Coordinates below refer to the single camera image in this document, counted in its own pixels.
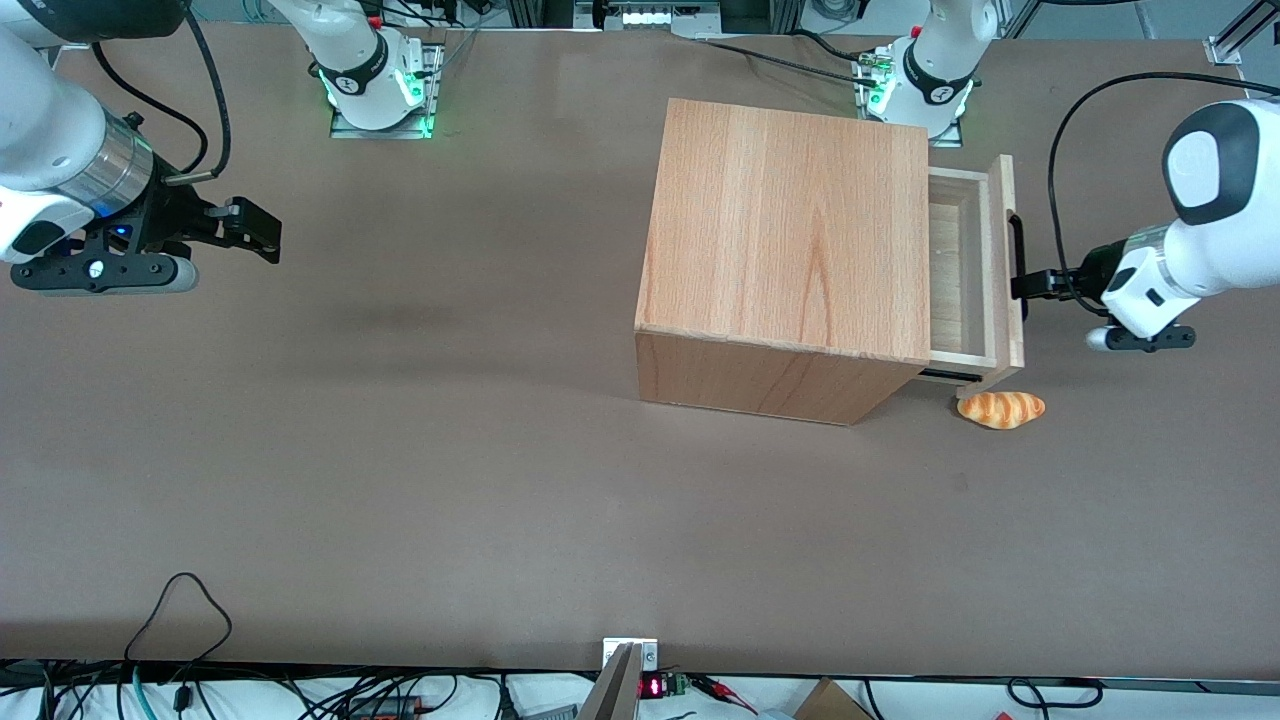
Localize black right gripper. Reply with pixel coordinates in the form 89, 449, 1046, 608
118, 182, 283, 265

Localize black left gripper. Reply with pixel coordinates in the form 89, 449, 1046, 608
1011, 243, 1129, 304

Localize wooden drawer with black handle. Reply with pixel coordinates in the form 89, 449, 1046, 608
918, 154, 1028, 401

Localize light wooden drawer cabinet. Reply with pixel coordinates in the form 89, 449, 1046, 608
634, 97, 933, 427

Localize toy croissant bread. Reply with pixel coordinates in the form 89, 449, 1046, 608
957, 390, 1047, 431

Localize brown cardboard piece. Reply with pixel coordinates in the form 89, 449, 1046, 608
795, 678, 875, 720

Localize red and black clip leads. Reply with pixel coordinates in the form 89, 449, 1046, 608
688, 674, 759, 713

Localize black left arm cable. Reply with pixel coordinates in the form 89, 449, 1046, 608
1047, 71, 1280, 291

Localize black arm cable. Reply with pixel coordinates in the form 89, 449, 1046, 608
93, 8, 233, 188
1047, 71, 1280, 291

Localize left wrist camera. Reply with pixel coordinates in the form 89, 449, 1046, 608
1087, 322, 1197, 354

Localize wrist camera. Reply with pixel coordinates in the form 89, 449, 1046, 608
1087, 322, 1197, 354
10, 250, 200, 297

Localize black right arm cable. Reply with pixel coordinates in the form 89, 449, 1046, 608
93, 8, 233, 188

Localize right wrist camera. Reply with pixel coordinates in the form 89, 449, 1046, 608
10, 250, 200, 297

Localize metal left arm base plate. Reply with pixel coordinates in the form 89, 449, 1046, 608
852, 52, 967, 150

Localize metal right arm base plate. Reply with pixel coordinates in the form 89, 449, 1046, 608
329, 42, 446, 140

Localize aluminium frame profile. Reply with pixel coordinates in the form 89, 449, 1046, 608
1205, 0, 1280, 67

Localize black cable across table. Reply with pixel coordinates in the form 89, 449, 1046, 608
698, 30, 883, 83

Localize black looped cable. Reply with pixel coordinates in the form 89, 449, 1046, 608
124, 572, 234, 667

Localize black coiled cable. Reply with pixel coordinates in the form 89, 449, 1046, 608
1006, 677, 1104, 710

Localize small metal bracket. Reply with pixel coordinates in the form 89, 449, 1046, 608
602, 637, 660, 671

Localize aluminium camera mount bar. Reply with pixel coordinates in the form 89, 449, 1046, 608
576, 643, 643, 720

